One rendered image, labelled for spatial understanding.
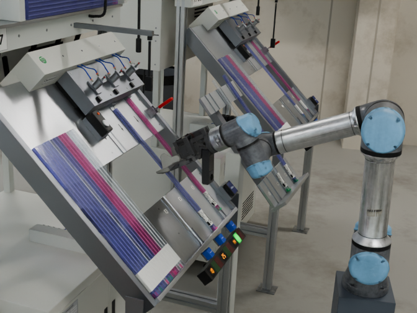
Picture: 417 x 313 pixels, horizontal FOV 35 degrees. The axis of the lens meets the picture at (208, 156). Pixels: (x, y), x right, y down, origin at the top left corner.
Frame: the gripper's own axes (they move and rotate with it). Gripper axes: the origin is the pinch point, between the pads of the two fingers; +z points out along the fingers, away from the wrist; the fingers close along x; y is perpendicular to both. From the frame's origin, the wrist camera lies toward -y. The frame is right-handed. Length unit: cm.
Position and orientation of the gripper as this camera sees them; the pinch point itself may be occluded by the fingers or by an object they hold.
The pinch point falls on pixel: (165, 169)
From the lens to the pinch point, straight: 213.3
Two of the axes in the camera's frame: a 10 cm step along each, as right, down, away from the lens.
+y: -4.4, -8.9, -1.2
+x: -3.5, 2.9, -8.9
